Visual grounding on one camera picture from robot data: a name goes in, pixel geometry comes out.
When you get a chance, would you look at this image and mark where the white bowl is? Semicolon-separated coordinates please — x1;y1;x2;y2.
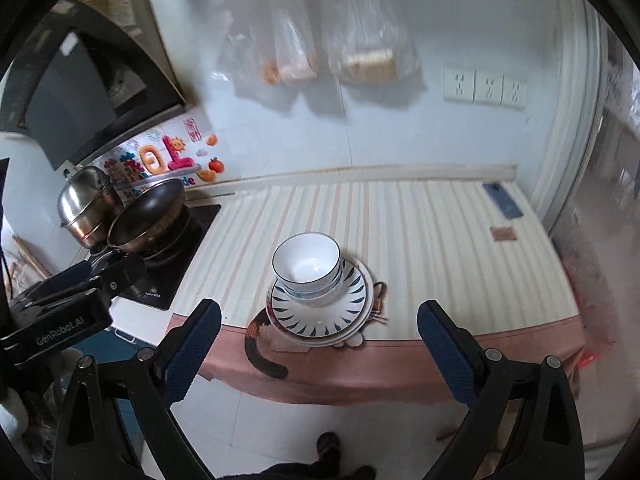
272;232;343;293
280;280;342;302

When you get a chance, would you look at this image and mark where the clear plastic bag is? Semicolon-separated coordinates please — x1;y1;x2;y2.
322;0;422;86
217;0;322;102

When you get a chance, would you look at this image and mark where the dark frying pan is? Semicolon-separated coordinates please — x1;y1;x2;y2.
107;178;187;254

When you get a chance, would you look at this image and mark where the wooden stick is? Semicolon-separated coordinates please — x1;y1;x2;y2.
14;236;52;279

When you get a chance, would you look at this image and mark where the colourful lettering wall sticker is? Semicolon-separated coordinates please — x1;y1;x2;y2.
102;132;203;190

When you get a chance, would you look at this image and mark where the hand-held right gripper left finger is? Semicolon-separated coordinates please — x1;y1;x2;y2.
52;298;222;480

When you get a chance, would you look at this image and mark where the person's slippered foot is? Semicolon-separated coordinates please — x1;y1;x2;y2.
316;432;342;472

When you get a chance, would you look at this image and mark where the striped tablecloth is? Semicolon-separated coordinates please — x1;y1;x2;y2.
170;167;586;406

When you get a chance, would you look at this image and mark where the white wall socket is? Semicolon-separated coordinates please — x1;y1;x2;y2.
502;74;529;110
443;67;476;104
474;70;505;107

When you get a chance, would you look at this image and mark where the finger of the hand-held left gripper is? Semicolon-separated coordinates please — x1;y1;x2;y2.
20;259;108;306
75;252;147;308

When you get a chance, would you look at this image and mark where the blue smartphone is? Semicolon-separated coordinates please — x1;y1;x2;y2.
482;182;524;220

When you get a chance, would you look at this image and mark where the blue patterned white plate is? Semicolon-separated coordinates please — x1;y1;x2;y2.
270;257;368;339

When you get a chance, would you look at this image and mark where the white ribbed door frame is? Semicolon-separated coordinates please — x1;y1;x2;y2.
530;0;610;233

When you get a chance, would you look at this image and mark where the black range hood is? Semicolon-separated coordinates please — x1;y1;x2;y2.
0;0;188;171

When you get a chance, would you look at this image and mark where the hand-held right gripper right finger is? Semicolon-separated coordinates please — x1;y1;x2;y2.
416;300;586;480

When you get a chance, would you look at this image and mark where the stainless steel pot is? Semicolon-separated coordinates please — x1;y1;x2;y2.
56;165;124;249

